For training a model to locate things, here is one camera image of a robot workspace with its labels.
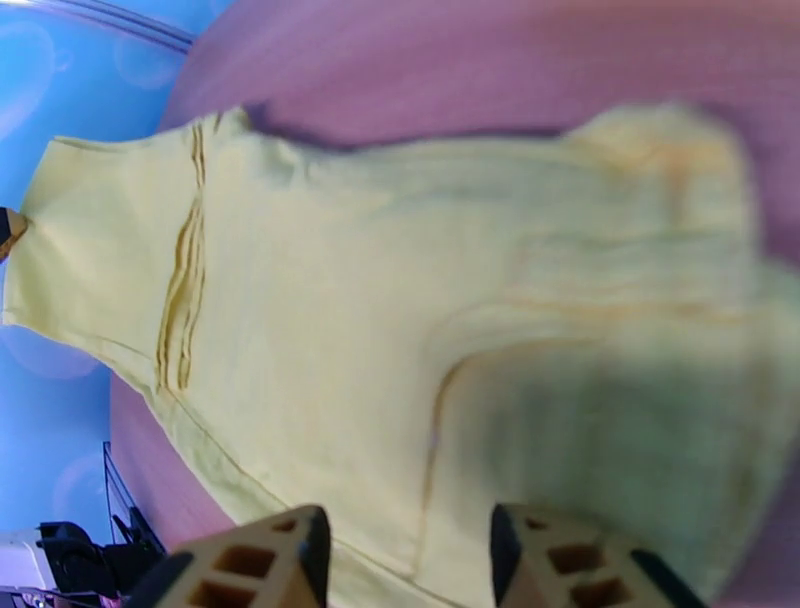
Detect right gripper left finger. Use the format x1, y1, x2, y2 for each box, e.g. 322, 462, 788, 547
124, 504, 332, 608

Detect yellow trousers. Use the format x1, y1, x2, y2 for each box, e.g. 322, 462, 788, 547
1, 102, 800, 608

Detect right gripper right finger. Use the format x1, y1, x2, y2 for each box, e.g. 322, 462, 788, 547
489, 502, 708, 608

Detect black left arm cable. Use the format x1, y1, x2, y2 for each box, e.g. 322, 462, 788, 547
101, 439, 149, 552

